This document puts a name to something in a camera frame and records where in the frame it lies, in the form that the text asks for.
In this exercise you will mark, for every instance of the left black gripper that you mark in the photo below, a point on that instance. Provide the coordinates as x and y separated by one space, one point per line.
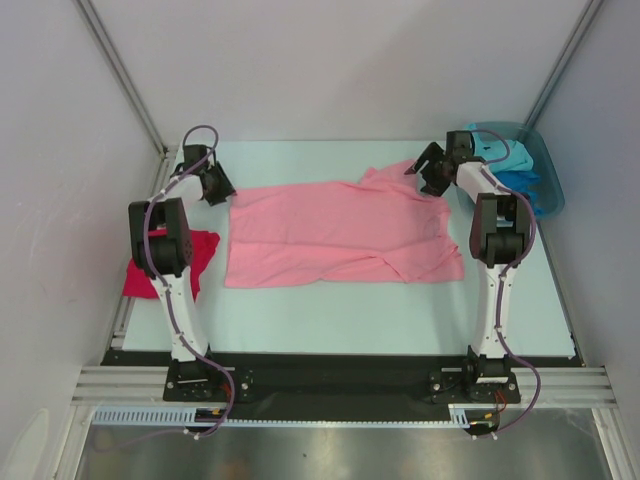
226 188

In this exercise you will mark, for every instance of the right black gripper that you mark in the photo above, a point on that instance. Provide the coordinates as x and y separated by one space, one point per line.
435 168

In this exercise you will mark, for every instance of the pink t shirt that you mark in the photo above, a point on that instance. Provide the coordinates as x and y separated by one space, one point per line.
377 230

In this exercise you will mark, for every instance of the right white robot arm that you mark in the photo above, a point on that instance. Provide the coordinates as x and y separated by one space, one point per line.
502 234

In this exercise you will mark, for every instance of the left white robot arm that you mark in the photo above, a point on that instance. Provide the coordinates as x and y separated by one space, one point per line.
167 258

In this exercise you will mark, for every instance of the light blue t shirt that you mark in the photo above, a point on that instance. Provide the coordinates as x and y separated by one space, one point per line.
497 144

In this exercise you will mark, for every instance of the dark blue t shirt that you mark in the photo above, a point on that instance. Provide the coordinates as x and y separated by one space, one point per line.
524 182

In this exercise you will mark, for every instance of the teal plastic bin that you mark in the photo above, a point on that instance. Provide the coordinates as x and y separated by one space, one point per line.
551 197

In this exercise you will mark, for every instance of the red folded t shirt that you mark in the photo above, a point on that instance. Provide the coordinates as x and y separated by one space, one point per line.
138 285

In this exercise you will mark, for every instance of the left aluminium frame post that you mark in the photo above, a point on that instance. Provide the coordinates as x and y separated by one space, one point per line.
109 51

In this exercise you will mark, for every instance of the aluminium frame post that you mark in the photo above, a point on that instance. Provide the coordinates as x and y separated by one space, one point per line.
585 21
109 51

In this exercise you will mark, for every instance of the right aluminium frame post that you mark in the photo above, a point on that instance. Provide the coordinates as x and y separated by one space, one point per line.
585 21

